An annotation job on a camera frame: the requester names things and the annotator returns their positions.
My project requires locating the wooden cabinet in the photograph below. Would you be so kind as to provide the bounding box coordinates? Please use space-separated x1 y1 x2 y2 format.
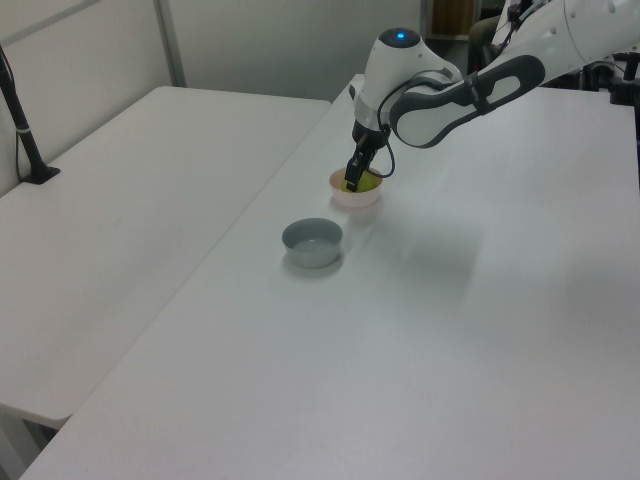
431 0 474 37

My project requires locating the grey partition frame post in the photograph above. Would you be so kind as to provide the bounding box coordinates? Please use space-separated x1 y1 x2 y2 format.
154 0 187 88

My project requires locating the white side table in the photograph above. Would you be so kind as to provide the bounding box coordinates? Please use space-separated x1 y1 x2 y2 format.
0 85 333 430

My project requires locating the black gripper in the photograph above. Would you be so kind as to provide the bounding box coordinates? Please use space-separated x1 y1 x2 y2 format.
343 117 390 194

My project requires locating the grey bowl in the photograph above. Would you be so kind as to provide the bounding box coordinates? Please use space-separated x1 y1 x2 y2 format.
281 217 345 270

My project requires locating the black camera stand pole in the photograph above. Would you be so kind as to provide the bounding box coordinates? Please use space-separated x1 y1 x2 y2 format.
0 44 62 187

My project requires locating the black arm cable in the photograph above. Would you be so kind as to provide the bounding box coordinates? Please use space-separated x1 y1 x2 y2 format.
375 69 454 179

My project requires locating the green pear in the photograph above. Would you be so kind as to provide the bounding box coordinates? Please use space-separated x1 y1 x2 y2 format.
338 168 381 194

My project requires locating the pink bowl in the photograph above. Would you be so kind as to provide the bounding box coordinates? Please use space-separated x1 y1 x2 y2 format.
328 167 385 210

